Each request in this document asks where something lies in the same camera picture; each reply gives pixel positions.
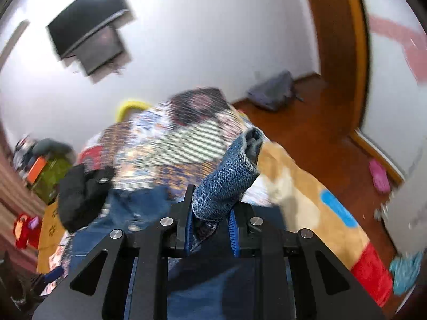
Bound orange box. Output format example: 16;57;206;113
27;157;47;185

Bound tan cartoon blanket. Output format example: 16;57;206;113
240;140;394;307

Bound grey backpack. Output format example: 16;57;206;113
246;71;304;112

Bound black garment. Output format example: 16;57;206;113
57;163;116;234

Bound black wall television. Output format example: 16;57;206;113
45;0;137;84

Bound teal cloth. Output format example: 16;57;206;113
389;251;424;295

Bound pink slipper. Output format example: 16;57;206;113
368;158;390;194

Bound wooden door frame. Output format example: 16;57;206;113
298;0;406;187

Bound white door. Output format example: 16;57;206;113
354;0;427;182

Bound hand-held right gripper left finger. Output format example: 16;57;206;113
31;184;196;320

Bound red toy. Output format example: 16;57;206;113
13;214;41;250

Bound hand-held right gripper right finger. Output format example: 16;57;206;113
228;205;388;320

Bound grey cloth pile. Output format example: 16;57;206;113
31;137;76;161

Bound blue denim jeans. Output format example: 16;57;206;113
65;128;297;320

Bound yellow plastic handle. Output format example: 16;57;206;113
115;98;149;122

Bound patterned printed blanket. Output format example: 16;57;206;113
78;87;267;204

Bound green box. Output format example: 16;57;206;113
33;158;72;204

